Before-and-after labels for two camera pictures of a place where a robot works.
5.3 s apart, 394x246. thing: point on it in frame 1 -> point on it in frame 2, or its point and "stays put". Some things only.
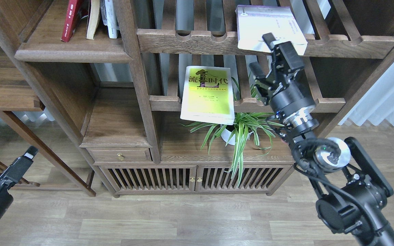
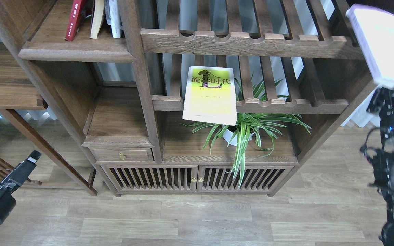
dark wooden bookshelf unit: (163, 91) stays put
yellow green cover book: (207, 95) stays put
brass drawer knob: (121, 158) stays put
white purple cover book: (253, 21) -> (385, 41)
